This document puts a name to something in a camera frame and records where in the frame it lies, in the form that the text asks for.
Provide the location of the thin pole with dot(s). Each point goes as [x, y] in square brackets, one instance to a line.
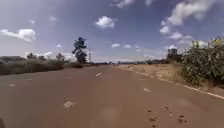
[89, 56]

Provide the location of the brown asphalt road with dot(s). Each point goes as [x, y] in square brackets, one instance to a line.
[110, 96]

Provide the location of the tall dark tree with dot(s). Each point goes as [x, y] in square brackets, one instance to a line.
[79, 50]

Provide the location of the dry yellow grass verge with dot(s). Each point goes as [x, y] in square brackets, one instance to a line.
[160, 70]

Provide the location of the dark tower structure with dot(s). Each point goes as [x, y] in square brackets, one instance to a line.
[172, 54]

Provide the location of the low scrub bushes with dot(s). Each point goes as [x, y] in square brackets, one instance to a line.
[30, 66]

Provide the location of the green leafy bush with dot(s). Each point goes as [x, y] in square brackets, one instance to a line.
[203, 63]

